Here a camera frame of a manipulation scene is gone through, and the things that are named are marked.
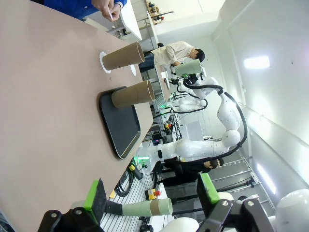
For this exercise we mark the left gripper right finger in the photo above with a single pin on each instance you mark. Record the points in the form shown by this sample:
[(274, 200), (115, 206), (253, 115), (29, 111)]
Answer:
[(236, 217)]

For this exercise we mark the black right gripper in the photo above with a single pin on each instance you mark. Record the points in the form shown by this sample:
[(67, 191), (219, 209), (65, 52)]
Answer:
[(194, 79)]

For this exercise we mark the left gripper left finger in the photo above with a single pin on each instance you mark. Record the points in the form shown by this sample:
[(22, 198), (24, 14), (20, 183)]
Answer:
[(72, 220)]

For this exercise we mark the white paper doily coaster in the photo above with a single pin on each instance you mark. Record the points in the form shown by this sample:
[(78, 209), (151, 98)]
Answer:
[(101, 60), (133, 70)]

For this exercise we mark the brown plastic cup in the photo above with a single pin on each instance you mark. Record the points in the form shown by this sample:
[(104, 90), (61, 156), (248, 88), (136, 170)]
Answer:
[(120, 58), (130, 95)]

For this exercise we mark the person's left forearm blue sleeve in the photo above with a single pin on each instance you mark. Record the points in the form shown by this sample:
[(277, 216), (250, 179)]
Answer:
[(119, 2)]

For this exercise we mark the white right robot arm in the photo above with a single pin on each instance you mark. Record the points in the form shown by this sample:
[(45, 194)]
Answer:
[(205, 147)]

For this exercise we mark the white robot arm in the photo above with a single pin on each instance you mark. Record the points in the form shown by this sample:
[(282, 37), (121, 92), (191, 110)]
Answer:
[(190, 105)]

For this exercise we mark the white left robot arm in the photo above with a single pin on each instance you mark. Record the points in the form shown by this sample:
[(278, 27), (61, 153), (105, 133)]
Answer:
[(294, 210)]

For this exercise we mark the person's left hand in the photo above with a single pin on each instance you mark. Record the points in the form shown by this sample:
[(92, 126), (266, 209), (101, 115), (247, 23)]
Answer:
[(117, 12)]

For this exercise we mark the person's right hand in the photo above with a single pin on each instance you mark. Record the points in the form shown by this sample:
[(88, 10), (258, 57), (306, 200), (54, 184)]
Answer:
[(105, 7)]

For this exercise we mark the person in beige shirt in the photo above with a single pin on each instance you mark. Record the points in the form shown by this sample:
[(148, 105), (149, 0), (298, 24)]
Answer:
[(169, 52)]

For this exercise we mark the black boom stand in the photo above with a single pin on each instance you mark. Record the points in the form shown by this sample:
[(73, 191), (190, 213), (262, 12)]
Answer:
[(231, 184)]

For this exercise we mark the yellow emergency stop box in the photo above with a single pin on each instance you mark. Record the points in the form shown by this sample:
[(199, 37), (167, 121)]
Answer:
[(152, 194), (168, 126)]

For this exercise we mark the wooden shelf with items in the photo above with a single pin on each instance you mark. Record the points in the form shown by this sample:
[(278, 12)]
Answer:
[(154, 20)]

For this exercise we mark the pale green spare cup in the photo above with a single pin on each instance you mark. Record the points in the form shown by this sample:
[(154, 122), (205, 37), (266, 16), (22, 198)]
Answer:
[(166, 206), (136, 208)]

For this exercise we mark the grey slotted aluminium bench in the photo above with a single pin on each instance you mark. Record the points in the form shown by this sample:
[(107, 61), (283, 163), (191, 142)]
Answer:
[(137, 198)]

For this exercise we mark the person in black clothes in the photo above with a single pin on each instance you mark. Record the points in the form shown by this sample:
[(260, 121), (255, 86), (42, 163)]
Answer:
[(183, 171)]

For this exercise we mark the rectangular ceiling light panel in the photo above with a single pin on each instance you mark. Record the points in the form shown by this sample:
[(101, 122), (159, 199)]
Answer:
[(256, 62)]

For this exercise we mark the white table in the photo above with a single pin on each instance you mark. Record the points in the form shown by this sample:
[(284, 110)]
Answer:
[(130, 21)]

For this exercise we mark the brown spare cup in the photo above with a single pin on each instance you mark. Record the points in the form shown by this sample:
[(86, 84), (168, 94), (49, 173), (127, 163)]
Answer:
[(155, 207)]

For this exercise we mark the black plastic tray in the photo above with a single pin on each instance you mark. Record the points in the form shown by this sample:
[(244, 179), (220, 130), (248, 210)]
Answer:
[(120, 130)]

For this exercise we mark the person in blue shirt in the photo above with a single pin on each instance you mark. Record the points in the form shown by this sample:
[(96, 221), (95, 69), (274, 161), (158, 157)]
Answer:
[(72, 7)]

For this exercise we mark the black cup holder bracket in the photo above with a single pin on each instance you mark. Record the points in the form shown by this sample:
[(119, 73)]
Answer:
[(114, 209)]

